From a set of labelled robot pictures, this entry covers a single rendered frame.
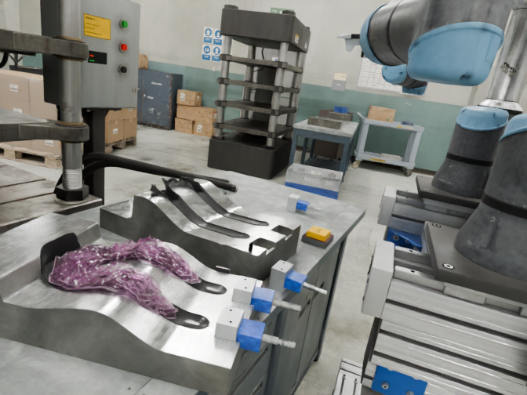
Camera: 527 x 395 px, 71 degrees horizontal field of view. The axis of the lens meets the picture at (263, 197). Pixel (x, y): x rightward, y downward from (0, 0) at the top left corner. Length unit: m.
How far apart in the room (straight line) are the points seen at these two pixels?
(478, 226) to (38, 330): 0.71
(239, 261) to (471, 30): 0.64
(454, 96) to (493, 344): 6.79
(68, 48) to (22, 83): 3.64
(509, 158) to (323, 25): 6.88
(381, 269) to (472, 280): 0.13
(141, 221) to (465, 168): 0.86
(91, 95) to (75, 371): 1.05
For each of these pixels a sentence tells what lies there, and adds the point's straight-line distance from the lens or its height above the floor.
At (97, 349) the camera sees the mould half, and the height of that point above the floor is 0.83.
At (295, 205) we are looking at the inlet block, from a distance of 1.39.
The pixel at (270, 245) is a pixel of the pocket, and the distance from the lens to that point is 0.91.
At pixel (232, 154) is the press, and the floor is 0.24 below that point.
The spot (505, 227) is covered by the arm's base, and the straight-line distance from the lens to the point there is 0.64.
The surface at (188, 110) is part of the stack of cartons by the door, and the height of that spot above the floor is 0.45.
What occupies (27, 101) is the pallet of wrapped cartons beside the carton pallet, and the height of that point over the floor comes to 0.68.
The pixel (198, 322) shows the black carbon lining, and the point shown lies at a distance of 0.68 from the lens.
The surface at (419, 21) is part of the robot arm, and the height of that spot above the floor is 1.33.
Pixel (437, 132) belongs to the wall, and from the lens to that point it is 7.38.
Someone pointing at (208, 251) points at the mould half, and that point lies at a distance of 0.89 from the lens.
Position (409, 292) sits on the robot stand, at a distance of 0.66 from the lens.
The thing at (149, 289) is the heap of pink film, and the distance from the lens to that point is 0.67.
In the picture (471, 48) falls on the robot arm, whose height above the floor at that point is 1.31.
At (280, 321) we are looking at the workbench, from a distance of 1.10.
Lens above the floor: 1.26
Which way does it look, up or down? 18 degrees down
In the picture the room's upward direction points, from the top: 8 degrees clockwise
